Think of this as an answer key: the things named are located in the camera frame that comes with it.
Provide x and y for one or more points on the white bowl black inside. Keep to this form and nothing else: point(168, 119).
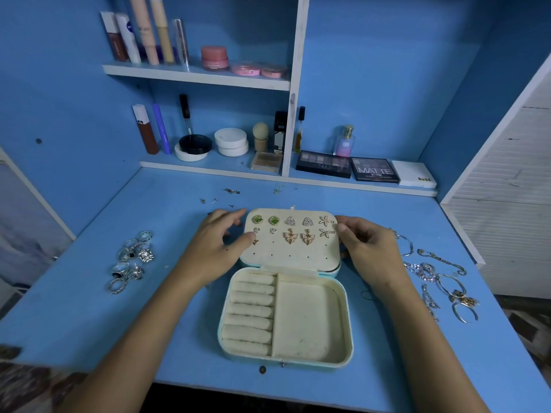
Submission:
point(194, 144)

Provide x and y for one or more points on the pink flat compact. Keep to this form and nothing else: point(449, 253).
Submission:
point(274, 72)
point(246, 70)

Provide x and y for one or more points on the white slatted cabinet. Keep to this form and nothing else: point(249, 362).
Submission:
point(512, 210)

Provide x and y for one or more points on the pile of silver rings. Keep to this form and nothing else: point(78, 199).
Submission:
point(146, 253)

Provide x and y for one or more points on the small pink perfume bottle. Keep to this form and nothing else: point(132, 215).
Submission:
point(344, 142)

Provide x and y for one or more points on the short beige cosmetic tube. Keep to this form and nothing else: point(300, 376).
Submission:
point(163, 31)

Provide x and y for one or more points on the white tube blue label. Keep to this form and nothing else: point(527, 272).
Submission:
point(129, 38)

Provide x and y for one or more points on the beige makeup sponge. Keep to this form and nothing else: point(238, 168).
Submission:
point(260, 135)

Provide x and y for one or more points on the white framed marbled panel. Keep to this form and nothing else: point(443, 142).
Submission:
point(26, 228)

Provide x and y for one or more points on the brown lipstick tube white cap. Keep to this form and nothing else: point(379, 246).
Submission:
point(146, 129)

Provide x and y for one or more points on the white shelf unit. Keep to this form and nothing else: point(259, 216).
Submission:
point(298, 47)

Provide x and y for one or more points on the black lettered eyeshadow palette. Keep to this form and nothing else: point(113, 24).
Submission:
point(374, 170)

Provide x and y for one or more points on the white round cream jar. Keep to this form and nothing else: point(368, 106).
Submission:
point(231, 141)

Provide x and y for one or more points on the black cosmetic bottle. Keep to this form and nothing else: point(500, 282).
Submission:
point(280, 131)

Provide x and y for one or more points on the green stud earring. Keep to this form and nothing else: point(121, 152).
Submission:
point(274, 220)
point(256, 219)

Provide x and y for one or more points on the tall beige cosmetic tube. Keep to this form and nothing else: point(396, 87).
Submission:
point(145, 30)

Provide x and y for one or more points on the person's left forearm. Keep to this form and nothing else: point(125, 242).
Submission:
point(133, 352)

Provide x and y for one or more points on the pile of small earrings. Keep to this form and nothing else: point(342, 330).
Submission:
point(231, 191)

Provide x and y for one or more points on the small silver stud earring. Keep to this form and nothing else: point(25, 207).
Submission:
point(325, 233)
point(325, 220)

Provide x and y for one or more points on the square brown powder compact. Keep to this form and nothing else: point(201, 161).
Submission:
point(266, 161)

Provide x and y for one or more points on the gold dangling earring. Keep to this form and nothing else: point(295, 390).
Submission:
point(290, 236)
point(307, 237)

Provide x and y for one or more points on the person's right hand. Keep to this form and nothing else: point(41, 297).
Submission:
point(374, 252)

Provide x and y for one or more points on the person's right forearm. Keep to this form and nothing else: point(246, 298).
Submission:
point(435, 357)

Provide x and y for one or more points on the cream jewellery box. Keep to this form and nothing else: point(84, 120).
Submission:
point(310, 327)

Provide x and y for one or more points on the person's left hand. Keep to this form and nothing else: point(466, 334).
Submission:
point(211, 252)

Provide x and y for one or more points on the pink round jar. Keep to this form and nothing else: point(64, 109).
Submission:
point(214, 57)

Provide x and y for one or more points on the blue cosmetic tube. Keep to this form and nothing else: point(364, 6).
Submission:
point(161, 129)

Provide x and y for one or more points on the dark eyeshadow palette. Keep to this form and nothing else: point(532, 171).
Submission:
point(324, 163)

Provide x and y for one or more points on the black makeup brush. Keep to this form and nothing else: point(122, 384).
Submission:
point(185, 114)

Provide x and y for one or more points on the thin dark cosmetic bottle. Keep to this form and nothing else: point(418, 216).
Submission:
point(299, 129)

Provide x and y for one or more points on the white flat box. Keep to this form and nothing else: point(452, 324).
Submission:
point(414, 174)

